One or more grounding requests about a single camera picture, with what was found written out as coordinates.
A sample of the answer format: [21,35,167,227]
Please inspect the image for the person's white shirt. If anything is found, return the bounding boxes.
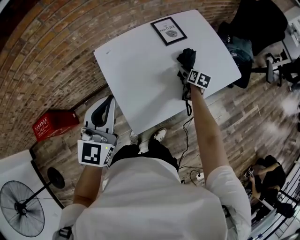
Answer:
[52,156,253,240]

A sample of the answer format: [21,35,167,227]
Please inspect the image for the person's left forearm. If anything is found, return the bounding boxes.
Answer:
[72,163,104,208]

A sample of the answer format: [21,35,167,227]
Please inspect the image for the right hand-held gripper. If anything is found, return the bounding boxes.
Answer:
[177,68,212,90]

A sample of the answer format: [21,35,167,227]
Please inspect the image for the black umbrella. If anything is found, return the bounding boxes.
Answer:
[176,48,198,117]

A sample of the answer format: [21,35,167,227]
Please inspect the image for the black standing fan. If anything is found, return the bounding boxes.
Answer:
[0,166,66,238]

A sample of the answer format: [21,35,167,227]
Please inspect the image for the white side desk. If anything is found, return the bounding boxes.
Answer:
[282,5,300,63]

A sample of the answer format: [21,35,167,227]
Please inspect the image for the red box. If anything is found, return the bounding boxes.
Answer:
[31,110,80,143]

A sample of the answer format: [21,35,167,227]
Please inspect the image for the person's right forearm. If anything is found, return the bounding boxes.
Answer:
[190,84,232,188]

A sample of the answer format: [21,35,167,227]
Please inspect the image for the black floor cable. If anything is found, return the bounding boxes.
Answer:
[177,115,205,186]

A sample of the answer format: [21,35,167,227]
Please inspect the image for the teal jacket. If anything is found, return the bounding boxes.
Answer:
[225,36,255,69]

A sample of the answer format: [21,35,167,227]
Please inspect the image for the white table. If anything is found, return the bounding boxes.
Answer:
[93,9,242,135]

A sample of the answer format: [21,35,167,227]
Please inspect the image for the black framed picture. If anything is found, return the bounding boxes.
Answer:
[150,16,188,47]

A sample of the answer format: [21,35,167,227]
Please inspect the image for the black metal railing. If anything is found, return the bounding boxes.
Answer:
[250,161,300,240]

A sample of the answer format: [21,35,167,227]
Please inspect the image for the black chair with armrest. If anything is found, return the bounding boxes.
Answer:
[265,52,300,88]

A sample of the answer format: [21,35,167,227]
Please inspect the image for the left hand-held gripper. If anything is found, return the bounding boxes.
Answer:
[77,96,118,170]

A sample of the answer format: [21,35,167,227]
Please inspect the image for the white board with black edge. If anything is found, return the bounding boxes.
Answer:
[0,149,65,240]

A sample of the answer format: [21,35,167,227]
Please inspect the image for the person's white shoe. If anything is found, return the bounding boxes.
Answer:
[153,127,168,143]
[129,133,149,155]

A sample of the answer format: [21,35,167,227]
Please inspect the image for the person's black trousers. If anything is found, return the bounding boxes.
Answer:
[112,138,180,173]

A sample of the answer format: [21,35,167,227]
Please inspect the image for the black office chair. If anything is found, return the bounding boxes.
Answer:
[217,0,289,89]

